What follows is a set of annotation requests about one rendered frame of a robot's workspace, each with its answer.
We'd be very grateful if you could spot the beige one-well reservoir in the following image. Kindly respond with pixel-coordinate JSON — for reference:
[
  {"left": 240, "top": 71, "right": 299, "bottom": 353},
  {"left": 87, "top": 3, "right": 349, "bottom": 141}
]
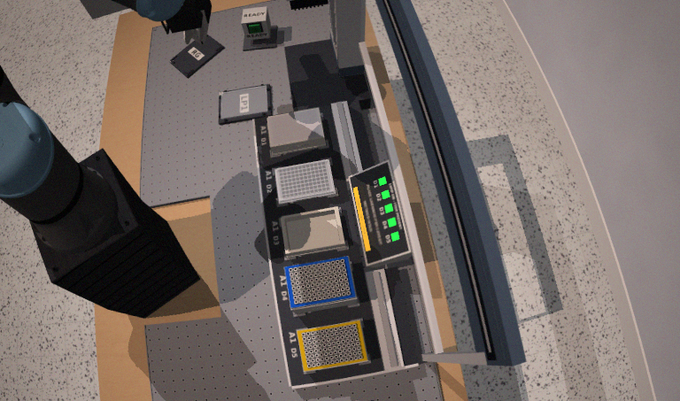
[{"left": 281, "top": 206, "right": 346, "bottom": 258}]

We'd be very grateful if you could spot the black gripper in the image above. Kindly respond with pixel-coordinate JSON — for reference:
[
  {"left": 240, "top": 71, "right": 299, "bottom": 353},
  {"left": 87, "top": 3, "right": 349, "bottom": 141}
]
[{"left": 160, "top": 0, "right": 212, "bottom": 44}]

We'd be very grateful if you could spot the cream ready button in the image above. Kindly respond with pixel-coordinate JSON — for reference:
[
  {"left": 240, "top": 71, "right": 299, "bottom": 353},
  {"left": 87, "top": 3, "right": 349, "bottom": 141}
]
[{"left": 242, "top": 6, "right": 277, "bottom": 51}]

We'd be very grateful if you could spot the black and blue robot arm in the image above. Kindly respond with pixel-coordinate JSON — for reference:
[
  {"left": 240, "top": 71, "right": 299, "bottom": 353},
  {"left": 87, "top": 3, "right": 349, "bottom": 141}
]
[{"left": 0, "top": 0, "right": 185, "bottom": 254}]

